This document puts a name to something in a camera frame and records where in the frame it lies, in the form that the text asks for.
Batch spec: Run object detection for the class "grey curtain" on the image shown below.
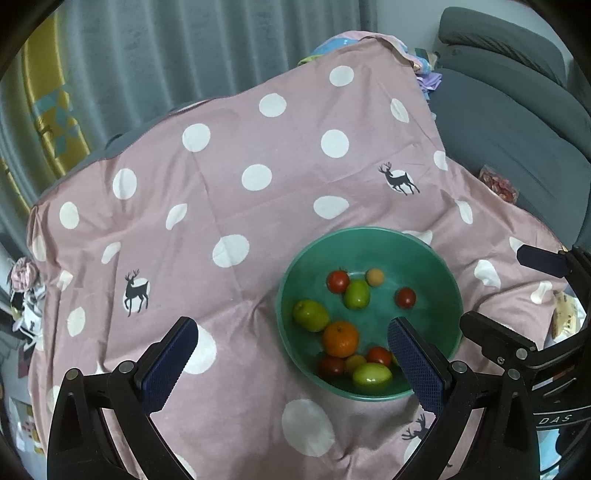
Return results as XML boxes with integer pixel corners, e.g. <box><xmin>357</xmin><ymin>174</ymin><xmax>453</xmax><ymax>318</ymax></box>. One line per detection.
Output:
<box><xmin>0</xmin><ymin>0</ymin><xmax>445</xmax><ymax>259</ymax></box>

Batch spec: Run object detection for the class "pastel patterned cloth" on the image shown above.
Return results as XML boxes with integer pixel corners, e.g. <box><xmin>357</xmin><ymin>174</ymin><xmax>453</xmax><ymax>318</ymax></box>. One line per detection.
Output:
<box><xmin>298</xmin><ymin>33</ymin><xmax>437</xmax><ymax>75</ymax></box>

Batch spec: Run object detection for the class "red snack packet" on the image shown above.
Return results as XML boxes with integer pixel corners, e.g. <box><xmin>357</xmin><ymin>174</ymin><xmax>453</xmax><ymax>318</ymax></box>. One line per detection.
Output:
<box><xmin>479</xmin><ymin>166</ymin><xmax>519</xmax><ymax>204</ymax></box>

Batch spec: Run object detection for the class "green jujube fruit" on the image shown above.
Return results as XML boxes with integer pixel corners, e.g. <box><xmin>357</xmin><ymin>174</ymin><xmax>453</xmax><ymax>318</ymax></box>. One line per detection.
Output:
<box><xmin>343</xmin><ymin>280</ymin><xmax>371</xmax><ymax>310</ymax></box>
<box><xmin>293</xmin><ymin>299</ymin><xmax>331</xmax><ymax>333</ymax></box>
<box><xmin>353</xmin><ymin>363</ymin><xmax>393</xmax><ymax>389</ymax></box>

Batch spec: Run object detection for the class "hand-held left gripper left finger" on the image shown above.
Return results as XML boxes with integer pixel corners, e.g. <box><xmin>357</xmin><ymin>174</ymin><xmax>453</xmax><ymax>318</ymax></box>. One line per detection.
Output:
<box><xmin>47</xmin><ymin>316</ymin><xmax>200</xmax><ymax>480</ymax></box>

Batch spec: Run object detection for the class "yellow patterned curtain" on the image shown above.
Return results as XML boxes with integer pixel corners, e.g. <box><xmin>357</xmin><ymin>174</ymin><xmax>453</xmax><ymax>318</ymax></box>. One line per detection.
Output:
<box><xmin>21</xmin><ymin>14</ymin><xmax>92</xmax><ymax>179</ymax></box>

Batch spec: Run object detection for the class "orange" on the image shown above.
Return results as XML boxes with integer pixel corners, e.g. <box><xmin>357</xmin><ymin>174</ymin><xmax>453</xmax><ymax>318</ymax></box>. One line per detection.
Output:
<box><xmin>322</xmin><ymin>321</ymin><xmax>360</xmax><ymax>359</ymax></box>

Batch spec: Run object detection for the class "purple cloth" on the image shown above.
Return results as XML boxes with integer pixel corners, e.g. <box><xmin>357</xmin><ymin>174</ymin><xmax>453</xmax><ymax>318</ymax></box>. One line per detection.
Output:
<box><xmin>416</xmin><ymin>69</ymin><xmax>445</xmax><ymax>100</ymax></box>

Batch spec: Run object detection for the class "pile of clothes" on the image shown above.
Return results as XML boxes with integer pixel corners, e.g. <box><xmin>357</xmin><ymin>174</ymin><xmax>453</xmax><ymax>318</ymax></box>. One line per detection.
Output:
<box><xmin>7</xmin><ymin>257</ymin><xmax>48</xmax><ymax>352</ymax></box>

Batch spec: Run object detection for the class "pink white-dotted deer cloth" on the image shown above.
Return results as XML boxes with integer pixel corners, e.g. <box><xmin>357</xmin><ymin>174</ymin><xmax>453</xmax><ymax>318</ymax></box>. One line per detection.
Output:
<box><xmin>25</xmin><ymin>30</ymin><xmax>573</xmax><ymax>480</ymax></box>

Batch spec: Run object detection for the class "yellow snack packet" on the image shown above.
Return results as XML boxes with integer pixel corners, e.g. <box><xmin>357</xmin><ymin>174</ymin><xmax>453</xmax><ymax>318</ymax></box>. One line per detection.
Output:
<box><xmin>551</xmin><ymin>291</ymin><xmax>585</xmax><ymax>340</ymax></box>

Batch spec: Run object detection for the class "green plastic bowl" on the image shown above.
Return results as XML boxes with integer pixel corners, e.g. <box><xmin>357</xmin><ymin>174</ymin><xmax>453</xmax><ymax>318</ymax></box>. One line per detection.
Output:
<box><xmin>276</xmin><ymin>227</ymin><xmax>464</xmax><ymax>401</ymax></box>

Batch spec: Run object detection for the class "grey sofa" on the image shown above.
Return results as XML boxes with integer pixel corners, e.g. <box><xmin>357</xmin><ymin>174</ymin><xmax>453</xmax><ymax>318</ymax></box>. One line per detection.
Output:
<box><xmin>427</xmin><ymin>6</ymin><xmax>591</xmax><ymax>251</ymax></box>

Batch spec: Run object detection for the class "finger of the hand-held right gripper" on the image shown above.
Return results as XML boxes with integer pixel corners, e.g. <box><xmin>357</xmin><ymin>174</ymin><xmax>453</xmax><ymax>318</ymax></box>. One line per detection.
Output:
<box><xmin>460</xmin><ymin>311</ymin><xmax>539</xmax><ymax>368</ymax></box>
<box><xmin>516</xmin><ymin>246</ymin><xmax>579</xmax><ymax>278</ymax></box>

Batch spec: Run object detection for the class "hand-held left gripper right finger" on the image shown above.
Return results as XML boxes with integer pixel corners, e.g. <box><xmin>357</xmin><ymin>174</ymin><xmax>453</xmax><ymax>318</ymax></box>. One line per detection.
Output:
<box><xmin>387</xmin><ymin>316</ymin><xmax>541</xmax><ymax>480</ymax></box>

